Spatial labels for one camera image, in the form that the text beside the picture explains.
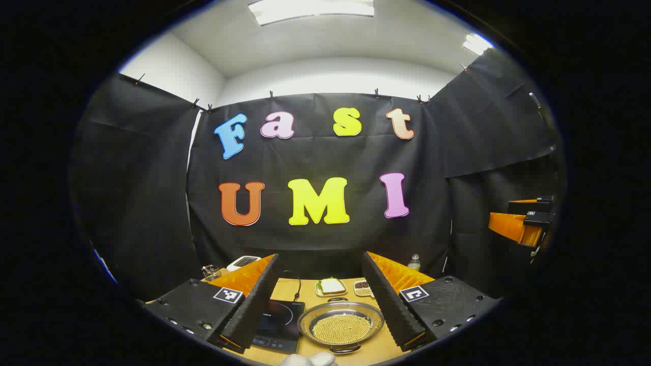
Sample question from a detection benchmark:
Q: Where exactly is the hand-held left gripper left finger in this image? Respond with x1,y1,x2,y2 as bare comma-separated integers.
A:
136,253,281,354

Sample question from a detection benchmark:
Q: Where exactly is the pile of soybeans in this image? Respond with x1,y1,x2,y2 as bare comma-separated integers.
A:
311,314,374,344

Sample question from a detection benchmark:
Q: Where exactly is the ceiling light panel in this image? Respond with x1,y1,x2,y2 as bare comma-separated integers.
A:
462,33,493,56
248,0,375,26

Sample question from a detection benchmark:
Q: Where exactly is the pale rectangular plate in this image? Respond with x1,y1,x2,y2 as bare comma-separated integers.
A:
315,279,348,297

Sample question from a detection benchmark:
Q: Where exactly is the white toaster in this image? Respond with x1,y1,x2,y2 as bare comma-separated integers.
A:
226,255,261,272

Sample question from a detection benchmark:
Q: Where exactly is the black induction cooktop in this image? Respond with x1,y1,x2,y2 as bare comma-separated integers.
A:
251,299,306,355

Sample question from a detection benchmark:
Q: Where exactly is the white fuzzy cloth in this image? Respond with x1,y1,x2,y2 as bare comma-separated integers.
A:
279,352,337,366

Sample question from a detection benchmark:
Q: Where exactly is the row of backdrop clips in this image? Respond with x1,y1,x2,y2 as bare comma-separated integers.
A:
133,62,469,113

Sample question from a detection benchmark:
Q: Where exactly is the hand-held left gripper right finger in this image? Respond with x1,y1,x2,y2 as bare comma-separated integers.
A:
362,251,502,353

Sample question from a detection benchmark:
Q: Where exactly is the stainless steel pot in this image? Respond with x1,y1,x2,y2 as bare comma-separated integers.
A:
297,297,386,355

